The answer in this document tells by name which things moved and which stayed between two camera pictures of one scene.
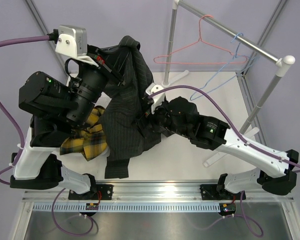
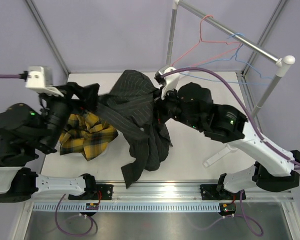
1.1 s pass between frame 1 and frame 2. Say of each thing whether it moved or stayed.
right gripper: moved
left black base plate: stayed
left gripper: moved
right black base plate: stayed
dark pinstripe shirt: moved
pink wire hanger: moved
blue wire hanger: moved
